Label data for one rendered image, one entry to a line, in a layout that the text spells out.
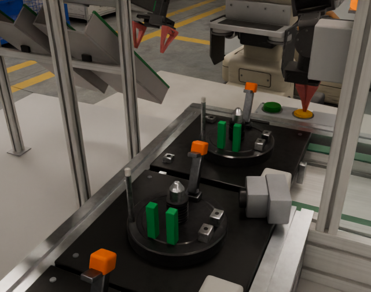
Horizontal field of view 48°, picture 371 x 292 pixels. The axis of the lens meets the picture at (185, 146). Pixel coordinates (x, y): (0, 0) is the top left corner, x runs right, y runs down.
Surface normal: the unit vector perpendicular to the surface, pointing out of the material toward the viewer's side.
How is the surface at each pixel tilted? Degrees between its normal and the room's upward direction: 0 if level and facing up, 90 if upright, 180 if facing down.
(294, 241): 0
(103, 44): 90
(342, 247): 90
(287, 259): 0
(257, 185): 2
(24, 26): 90
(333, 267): 90
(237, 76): 98
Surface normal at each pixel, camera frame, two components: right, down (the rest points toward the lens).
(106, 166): -0.01, -0.87
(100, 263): -0.39, 0.09
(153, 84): 0.83, 0.27
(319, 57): -0.41, 0.45
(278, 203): -0.05, 0.52
